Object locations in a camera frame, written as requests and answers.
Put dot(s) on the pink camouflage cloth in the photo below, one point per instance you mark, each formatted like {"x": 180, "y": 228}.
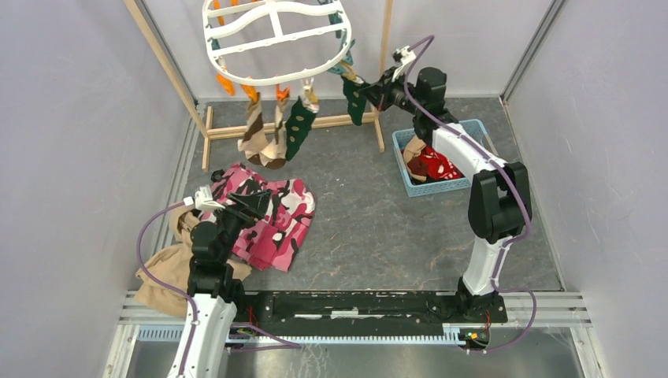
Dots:
{"x": 278, "y": 236}

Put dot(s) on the green sock with yellow cuff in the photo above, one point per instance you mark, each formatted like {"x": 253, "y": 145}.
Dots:
{"x": 300, "y": 122}

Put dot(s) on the white clip hanger frame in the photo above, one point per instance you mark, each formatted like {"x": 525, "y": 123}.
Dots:
{"x": 221, "y": 23}

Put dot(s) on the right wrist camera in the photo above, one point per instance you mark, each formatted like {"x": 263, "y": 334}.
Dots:
{"x": 404, "y": 58}

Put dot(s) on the beige cloth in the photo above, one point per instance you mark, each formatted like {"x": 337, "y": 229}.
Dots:
{"x": 171, "y": 266}

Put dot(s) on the red white patterned sock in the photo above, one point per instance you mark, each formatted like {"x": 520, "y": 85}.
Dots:
{"x": 436, "y": 166}

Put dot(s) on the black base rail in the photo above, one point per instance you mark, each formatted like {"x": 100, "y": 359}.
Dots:
{"x": 367, "y": 313}

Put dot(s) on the wooden hanger stand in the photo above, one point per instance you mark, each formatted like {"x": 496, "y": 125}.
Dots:
{"x": 203, "y": 119}

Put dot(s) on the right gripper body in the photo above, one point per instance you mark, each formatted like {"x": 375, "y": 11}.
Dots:
{"x": 398, "y": 93}

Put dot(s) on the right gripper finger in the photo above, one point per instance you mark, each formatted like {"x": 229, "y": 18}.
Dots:
{"x": 380, "y": 86}
{"x": 375, "y": 97}

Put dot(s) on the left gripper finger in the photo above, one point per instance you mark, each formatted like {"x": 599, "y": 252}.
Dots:
{"x": 247, "y": 214}
{"x": 260, "y": 199}

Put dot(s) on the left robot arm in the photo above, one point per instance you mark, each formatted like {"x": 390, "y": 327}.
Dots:
{"x": 213, "y": 294}

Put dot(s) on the teal clothespin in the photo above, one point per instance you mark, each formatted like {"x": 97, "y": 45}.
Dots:
{"x": 342, "y": 68}
{"x": 347, "y": 58}

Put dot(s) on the white clothespin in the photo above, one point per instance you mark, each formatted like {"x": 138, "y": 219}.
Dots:
{"x": 308, "y": 87}

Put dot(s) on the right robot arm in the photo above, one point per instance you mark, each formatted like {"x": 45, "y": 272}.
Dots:
{"x": 500, "y": 208}

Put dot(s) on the light blue plastic basket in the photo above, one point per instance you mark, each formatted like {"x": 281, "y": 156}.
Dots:
{"x": 474, "y": 127}

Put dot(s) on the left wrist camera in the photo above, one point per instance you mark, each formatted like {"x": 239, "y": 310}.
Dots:
{"x": 203, "y": 200}

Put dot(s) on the brown tan socks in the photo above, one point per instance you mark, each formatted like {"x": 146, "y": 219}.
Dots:
{"x": 412, "y": 157}

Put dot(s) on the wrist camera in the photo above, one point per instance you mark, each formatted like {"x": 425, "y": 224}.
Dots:
{"x": 203, "y": 200}
{"x": 404, "y": 58}

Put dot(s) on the tan brown striped sock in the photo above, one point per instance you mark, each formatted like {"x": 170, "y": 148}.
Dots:
{"x": 254, "y": 140}
{"x": 273, "y": 155}

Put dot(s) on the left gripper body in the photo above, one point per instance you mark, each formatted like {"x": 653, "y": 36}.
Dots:
{"x": 227, "y": 216}

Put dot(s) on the orange clothespin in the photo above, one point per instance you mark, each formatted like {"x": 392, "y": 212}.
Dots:
{"x": 251, "y": 92}
{"x": 226, "y": 84}
{"x": 282, "y": 93}

